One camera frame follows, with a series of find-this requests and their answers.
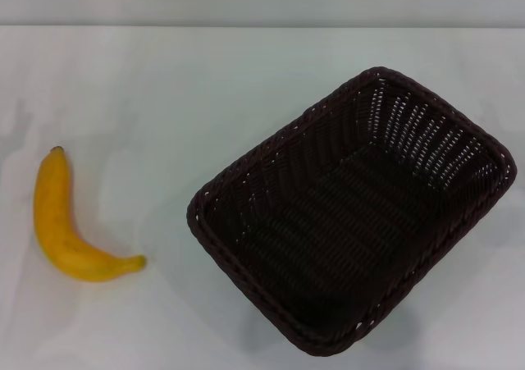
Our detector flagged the yellow banana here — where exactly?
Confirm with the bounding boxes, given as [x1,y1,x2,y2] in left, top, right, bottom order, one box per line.
[33,145,148,283]

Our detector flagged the black woven plastic basket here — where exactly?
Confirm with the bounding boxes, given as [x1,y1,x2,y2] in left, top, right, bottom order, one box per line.
[186,66,516,346]

